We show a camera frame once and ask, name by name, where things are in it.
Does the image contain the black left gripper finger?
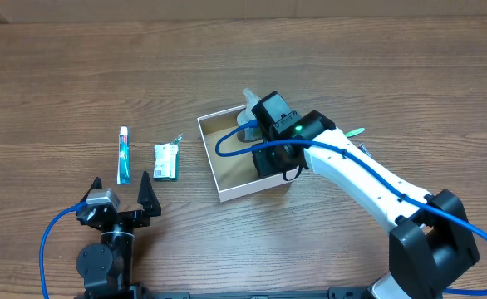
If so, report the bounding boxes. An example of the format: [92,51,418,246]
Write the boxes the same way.
[137,171,161,216]
[86,177,102,199]

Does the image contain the clear soap pump bottle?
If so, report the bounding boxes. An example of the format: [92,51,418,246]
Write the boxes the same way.
[237,88,262,143]

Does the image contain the green toothbrush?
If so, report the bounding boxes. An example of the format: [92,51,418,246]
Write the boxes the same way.
[345,128,365,138]

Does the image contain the blue disposable razor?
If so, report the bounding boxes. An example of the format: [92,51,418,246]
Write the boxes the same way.
[358,143,371,157]

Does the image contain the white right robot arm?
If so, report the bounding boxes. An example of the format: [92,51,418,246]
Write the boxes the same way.
[248,91,480,298]

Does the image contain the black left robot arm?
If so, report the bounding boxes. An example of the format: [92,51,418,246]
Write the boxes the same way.
[76,172,161,299]

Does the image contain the teal toothpaste tube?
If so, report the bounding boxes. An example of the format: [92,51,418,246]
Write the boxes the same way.
[116,126,131,185]

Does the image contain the green white floss packet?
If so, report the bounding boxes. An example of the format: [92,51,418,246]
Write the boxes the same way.
[153,134,183,181]

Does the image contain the white cardboard box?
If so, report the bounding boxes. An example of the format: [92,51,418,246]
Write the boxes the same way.
[197,105,287,203]

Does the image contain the blue left camera cable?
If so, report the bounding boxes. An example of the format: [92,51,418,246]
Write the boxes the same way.
[38,201,89,299]

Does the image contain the blue camera cable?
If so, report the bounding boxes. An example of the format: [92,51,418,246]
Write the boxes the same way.
[214,119,487,297]
[38,201,89,299]

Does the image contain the blue right camera cable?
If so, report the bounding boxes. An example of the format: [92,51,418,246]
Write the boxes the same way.
[214,119,487,297]

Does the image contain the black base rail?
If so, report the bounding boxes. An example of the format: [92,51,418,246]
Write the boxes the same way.
[150,287,373,299]

